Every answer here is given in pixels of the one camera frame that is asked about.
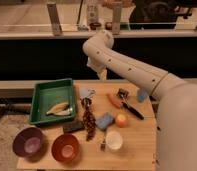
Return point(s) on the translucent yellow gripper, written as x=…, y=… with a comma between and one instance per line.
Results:
x=102, y=75

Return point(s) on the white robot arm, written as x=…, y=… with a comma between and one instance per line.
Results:
x=176, y=142

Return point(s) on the yellow banana in tray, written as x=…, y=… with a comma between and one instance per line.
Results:
x=59, y=109

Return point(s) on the green plastic tray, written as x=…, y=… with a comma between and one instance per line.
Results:
x=48, y=94

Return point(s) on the blue round object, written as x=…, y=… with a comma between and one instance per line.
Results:
x=141, y=95

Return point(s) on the blue sponge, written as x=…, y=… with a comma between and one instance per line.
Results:
x=104, y=121

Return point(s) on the orange round fruit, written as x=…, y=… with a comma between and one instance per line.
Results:
x=121, y=120

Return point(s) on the wooden board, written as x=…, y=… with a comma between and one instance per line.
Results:
x=139, y=137

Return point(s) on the dark rectangular block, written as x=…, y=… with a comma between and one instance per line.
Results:
x=73, y=126

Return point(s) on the white bottle in background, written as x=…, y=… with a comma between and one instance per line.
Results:
x=92, y=11

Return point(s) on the white cup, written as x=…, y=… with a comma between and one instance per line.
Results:
x=114, y=140

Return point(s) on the black machine in background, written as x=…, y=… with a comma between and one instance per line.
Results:
x=156, y=14

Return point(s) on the small metal fork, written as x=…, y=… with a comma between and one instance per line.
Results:
x=103, y=142

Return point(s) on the orange bowl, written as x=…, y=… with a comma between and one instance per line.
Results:
x=65, y=148

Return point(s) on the purple bowl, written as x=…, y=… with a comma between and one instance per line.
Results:
x=28, y=142

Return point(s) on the right metal post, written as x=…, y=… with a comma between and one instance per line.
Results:
x=116, y=18

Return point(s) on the metal post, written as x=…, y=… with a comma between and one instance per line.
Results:
x=116, y=18
x=54, y=19

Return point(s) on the left metal post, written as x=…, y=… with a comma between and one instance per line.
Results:
x=54, y=19

